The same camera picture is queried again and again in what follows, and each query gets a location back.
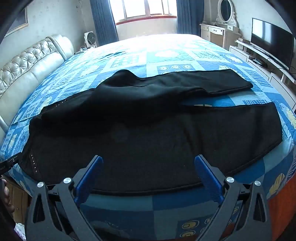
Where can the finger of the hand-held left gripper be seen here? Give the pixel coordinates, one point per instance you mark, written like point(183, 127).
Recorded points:
point(8, 163)

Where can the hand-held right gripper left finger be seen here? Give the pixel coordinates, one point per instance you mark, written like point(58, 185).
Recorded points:
point(89, 176)

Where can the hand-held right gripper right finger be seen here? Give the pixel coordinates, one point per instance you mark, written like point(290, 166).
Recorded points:
point(207, 176)

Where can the black pants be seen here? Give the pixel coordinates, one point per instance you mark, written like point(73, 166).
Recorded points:
point(138, 129)

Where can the person's left hand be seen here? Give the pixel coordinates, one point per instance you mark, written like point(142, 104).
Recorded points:
point(6, 193)

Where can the white lace cloth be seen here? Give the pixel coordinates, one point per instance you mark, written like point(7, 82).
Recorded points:
point(20, 231)

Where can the cream tufted leather headboard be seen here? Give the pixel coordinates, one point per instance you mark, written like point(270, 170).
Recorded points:
point(34, 69)

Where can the blue patterned bedspread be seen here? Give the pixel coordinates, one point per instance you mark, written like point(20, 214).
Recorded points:
point(175, 55)

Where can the black set-top box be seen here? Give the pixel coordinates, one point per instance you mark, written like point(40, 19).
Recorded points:
point(258, 62)

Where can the white television stand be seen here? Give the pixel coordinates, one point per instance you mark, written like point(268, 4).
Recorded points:
point(259, 54)

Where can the cream dressing table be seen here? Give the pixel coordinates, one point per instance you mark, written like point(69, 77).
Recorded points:
point(218, 34)

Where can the black flat television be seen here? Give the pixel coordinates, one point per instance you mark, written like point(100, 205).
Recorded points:
point(270, 41)

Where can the white oval vanity mirror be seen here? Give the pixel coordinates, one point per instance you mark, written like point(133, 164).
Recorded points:
point(226, 10)

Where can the bay window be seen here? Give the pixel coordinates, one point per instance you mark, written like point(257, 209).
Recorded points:
point(145, 9)

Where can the framed wall picture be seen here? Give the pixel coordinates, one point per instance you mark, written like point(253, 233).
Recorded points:
point(18, 19)

